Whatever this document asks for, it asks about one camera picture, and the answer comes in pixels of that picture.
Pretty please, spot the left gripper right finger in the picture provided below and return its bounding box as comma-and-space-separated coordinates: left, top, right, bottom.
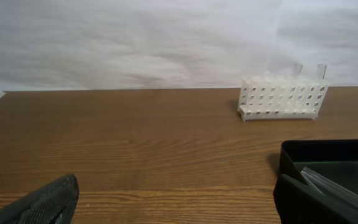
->
273, 174, 358, 224

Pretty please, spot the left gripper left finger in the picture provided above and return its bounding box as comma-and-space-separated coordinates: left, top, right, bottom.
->
0, 173, 80, 224

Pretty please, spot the clear test tube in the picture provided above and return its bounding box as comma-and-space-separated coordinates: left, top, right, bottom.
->
292, 63, 303, 78
316, 63, 328, 80
300, 170, 358, 216
303, 166, 358, 209

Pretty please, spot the black tray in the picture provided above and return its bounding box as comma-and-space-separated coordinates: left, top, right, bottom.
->
279, 139, 358, 215

